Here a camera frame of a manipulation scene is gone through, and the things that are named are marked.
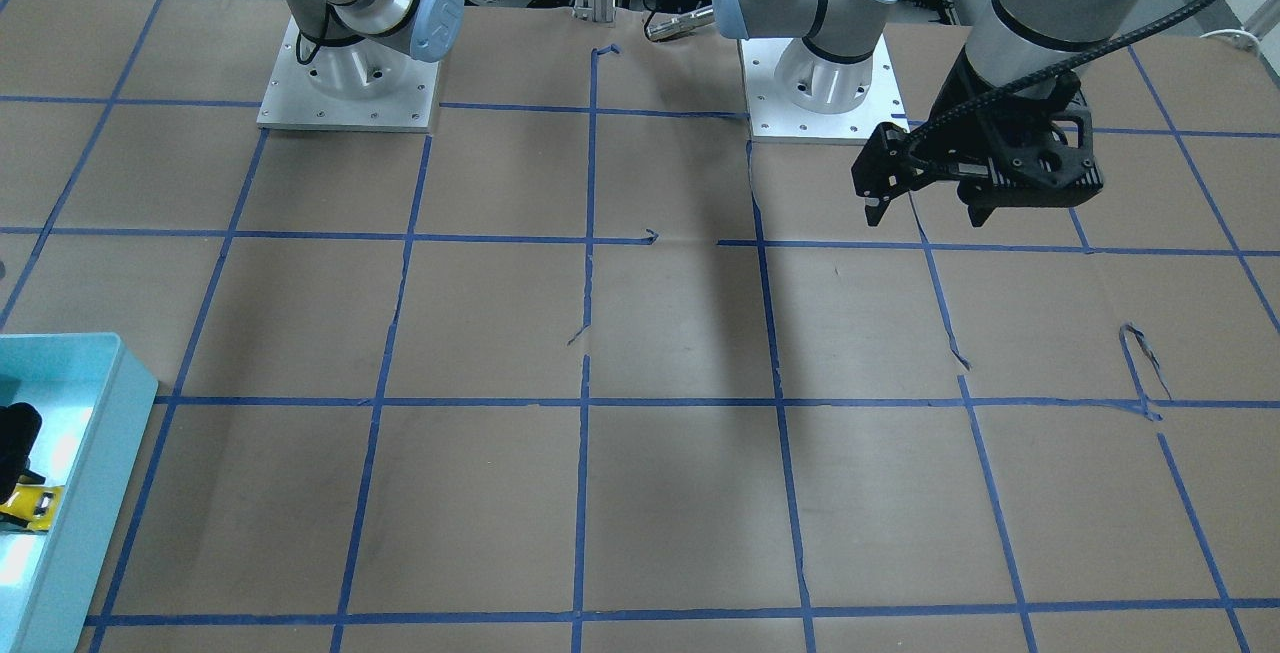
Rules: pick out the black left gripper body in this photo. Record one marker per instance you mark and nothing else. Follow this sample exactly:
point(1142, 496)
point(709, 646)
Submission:
point(958, 105)

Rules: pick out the turquoise plastic bin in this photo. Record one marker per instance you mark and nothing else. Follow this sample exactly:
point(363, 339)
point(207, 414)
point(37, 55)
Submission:
point(94, 398)

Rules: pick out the yellow beetle toy car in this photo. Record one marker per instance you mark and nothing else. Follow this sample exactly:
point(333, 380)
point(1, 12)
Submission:
point(32, 508)

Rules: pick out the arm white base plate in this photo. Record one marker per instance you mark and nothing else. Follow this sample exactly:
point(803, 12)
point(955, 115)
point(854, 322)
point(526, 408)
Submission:
point(363, 87)
point(795, 98)

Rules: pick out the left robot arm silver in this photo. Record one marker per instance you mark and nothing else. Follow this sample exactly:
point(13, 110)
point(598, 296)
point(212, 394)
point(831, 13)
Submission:
point(1011, 47)

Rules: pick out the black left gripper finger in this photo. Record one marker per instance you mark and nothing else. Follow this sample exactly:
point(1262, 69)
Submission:
point(980, 213)
point(875, 208)

